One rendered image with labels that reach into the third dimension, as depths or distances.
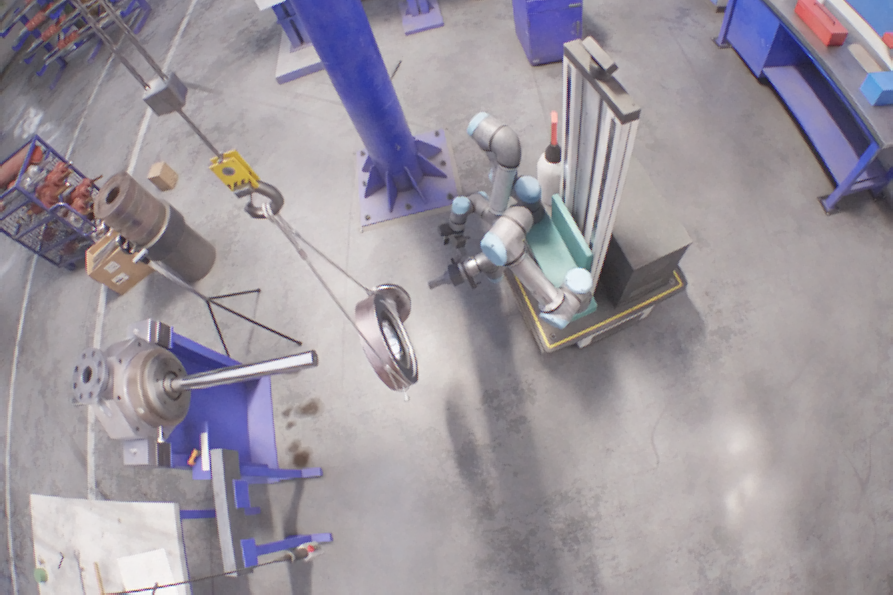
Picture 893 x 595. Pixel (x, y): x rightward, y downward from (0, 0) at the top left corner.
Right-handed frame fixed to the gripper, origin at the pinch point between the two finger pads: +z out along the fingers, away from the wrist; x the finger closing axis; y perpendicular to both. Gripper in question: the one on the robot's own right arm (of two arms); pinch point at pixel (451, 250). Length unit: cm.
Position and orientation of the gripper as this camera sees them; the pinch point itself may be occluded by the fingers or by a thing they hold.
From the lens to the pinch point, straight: 220.6
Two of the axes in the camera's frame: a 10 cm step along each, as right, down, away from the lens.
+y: 9.0, -2.4, 3.8
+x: -4.3, -7.0, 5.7
